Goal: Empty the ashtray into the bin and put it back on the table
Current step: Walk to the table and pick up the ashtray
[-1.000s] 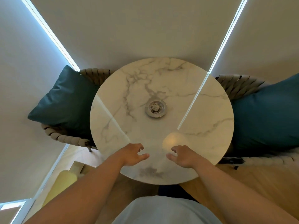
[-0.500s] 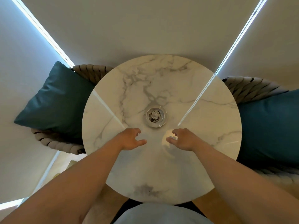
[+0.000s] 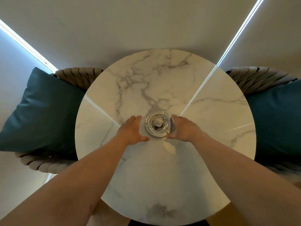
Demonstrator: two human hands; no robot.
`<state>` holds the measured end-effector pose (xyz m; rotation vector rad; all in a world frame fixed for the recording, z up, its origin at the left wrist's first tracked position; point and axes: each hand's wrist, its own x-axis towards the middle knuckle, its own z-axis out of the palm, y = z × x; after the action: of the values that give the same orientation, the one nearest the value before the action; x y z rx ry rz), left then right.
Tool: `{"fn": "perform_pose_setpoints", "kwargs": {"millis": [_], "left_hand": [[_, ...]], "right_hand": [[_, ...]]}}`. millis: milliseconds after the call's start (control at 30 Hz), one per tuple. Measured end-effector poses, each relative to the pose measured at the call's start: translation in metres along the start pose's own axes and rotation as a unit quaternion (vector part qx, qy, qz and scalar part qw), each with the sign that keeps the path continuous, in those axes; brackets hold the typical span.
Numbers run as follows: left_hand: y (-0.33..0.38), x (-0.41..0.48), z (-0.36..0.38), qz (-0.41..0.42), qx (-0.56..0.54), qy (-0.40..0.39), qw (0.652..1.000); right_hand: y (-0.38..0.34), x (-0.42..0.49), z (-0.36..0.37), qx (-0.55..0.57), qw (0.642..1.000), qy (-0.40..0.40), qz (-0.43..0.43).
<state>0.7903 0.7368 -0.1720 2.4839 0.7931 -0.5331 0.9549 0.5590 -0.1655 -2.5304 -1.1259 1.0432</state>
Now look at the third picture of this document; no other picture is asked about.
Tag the round marble table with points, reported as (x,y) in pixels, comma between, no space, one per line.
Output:
(152,80)

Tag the person's left forearm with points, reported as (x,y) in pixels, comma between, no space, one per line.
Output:
(70,185)

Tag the person's left hand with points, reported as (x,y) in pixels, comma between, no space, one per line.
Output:
(130,132)

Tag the person's right forearm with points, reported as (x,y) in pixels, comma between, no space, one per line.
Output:
(247,181)

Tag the teal cushion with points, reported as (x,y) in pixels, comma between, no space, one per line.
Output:
(277,122)
(47,115)

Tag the clear glass ashtray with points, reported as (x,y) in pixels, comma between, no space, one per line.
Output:
(148,129)

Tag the grey woven chair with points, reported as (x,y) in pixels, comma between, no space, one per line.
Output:
(258,76)
(77,76)

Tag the person's right hand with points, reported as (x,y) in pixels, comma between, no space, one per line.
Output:
(185,130)

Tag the grey ash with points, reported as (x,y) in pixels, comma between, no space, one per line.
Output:
(158,123)

